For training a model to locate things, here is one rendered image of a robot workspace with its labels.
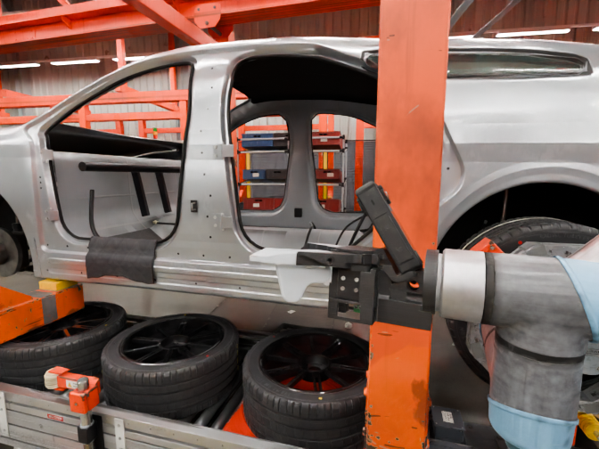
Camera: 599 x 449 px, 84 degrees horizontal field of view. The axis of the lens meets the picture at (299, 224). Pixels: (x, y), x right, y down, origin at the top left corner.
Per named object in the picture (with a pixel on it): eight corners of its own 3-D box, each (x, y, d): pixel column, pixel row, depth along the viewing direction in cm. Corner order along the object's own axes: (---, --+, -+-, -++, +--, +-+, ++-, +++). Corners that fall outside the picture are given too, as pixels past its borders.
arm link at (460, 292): (487, 254, 32) (480, 248, 39) (435, 249, 34) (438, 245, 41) (482, 332, 32) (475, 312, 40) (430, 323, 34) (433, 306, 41)
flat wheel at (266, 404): (367, 363, 192) (368, 324, 188) (407, 461, 126) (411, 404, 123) (251, 366, 190) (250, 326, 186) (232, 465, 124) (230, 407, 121)
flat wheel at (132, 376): (77, 432, 141) (71, 379, 137) (132, 351, 206) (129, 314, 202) (236, 417, 150) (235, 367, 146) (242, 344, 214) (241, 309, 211)
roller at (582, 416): (564, 391, 134) (566, 378, 133) (610, 449, 106) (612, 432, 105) (547, 389, 135) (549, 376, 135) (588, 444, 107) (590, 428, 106)
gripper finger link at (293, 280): (249, 306, 36) (332, 305, 37) (251, 249, 35) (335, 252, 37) (247, 298, 39) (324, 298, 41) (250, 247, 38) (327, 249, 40)
